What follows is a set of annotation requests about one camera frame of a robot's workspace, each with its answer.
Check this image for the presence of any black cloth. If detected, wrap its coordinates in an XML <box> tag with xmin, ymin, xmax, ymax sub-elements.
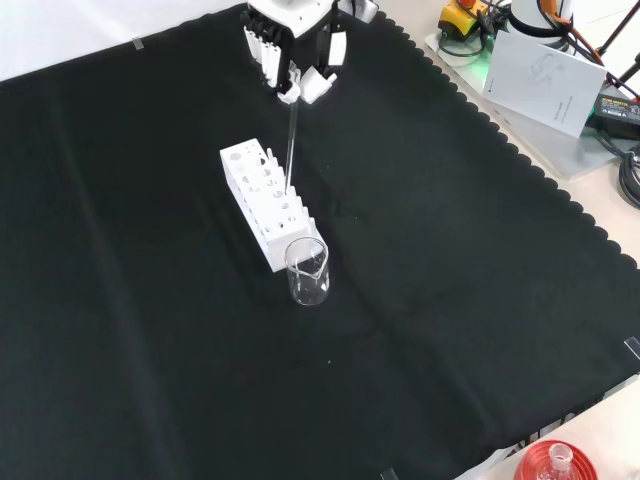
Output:
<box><xmin>0</xmin><ymin>2</ymin><xmax>640</xmax><ymax>480</ymax></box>

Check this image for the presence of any white booklet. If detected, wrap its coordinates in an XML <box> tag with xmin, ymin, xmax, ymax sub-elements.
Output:
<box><xmin>481</xmin><ymin>30</ymin><xmax>608</xmax><ymax>139</ymax></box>

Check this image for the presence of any orange cable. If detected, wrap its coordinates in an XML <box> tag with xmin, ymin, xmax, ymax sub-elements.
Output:
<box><xmin>536</xmin><ymin>0</ymin><xmax>609</xmax><ymax>67</ymax></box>

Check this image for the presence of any white test tube rack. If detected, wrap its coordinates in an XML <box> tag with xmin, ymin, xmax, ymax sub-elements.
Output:
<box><xmin>218</xmin><ymin>138</ymin><xmax>326</xmax><ymax>274</ymax></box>

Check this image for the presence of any yellow stop button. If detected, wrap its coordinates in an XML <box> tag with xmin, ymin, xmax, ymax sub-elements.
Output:
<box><xmin>437</xmin><ymin>0</ymin><xmax>490</xmax><ymax>40</ymax></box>

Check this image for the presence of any clear glass flask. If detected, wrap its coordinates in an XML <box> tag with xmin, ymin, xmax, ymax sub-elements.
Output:
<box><xmin>547</xmin><ymin>444</ymin><xmax>575</xmax><ymax>480</ymax></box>

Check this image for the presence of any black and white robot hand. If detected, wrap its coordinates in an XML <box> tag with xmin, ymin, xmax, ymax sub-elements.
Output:
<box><xmin>241</xmin><ymin>0</ymin><xmax>379</xmax><ymax>107</ymax></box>

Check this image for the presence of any black cable bundle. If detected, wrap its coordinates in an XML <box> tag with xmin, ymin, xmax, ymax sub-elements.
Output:
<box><xmin>617</xmin><ymin>143</ymin><xmax>640</xmax><ymax>212</ymax></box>

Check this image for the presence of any red round ring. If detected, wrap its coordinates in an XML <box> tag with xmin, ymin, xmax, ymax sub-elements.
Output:
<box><xmin>514</xmin><ymin>438</ymin><xmax>599</xmax><ymax>480</ymax></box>

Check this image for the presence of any clear glass rod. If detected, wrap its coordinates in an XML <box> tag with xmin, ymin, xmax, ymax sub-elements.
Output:
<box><xmin>283</xmin><ymin>96</ymin><xmax>303</xmax><ymax>197</ymax></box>

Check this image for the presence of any black stop button cable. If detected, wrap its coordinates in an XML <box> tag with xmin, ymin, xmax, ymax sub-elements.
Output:
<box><xmin>438</xmin><ymin>8</ymin><xmax>507</xmax><ymax>58</ymax></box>

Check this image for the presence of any black tripod leg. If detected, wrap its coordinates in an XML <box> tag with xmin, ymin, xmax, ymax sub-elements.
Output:
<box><xmin>592</xmin><ymin>0</ymin><xmax>640</xmax><ymax>103</ymax></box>

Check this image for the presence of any clear glass beaker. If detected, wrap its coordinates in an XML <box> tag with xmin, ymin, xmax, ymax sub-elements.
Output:
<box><xmin>283</xmin><ymin>236</ymin><xmax>333</xmax><ymax>308</ymax></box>

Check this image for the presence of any black power adapter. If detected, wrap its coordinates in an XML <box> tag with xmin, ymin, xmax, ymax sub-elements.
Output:
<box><xmin>583</xmin><ymin>91</ymin><xmax>640</xmax><ymax>142</ymax></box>

